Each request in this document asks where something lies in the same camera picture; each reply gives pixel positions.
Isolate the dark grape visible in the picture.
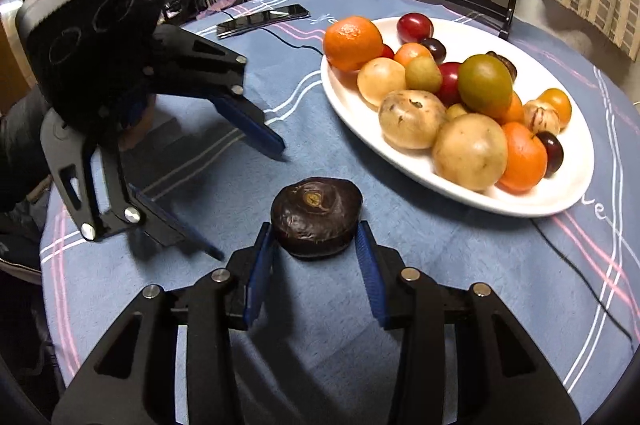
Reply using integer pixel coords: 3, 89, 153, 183
420, 37, 447, 64

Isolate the medium yellow passion fruit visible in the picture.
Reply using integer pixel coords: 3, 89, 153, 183
522, 99, 561, 136

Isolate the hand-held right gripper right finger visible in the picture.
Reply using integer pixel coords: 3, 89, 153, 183
354, 220, 583, 425

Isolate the large orange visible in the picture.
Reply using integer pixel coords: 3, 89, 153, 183
323, 16, 384, 72

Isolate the person's left forearm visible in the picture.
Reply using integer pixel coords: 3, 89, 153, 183
0, 90, 53, 213

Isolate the large yellow passion fruit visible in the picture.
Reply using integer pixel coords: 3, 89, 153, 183
432, 113, 509, 192

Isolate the green-orange tangerine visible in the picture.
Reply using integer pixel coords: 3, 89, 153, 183
457, 54, 514, 120

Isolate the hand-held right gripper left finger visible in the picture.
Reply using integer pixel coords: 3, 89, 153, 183
52, 221, 275, 425

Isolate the small smooth orange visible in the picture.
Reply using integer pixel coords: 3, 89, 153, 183
393, 42, 435, 68

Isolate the yellow passion fruit with hole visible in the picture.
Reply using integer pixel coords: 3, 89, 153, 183
357, 57, 407, 108

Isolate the dark purple passion fruit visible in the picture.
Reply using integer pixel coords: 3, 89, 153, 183
485, 51, 518, 82

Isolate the small yellow-green fruit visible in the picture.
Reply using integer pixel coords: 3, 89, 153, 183
404, 56, 443, 94

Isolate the white oval plate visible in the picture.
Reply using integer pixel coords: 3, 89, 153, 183
320, 16, 596, 218

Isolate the speckled yellow passion fruit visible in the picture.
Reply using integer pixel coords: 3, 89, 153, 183
378, 90, 447, 150

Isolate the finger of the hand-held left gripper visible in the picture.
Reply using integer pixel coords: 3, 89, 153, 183
149, 24, 287, 160
40, 112, 226, 262

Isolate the small bumpy tangerine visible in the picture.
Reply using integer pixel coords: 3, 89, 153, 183
495, 91, 526, 126

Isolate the wrinkled dark passion fruit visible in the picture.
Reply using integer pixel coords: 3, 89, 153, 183
270, 177, 364, 260

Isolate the black smartphone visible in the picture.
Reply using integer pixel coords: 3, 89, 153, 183
216, 4, 311, 40

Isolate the yellow-orange kumquat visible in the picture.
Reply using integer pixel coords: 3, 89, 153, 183
536, 88, 573, 128

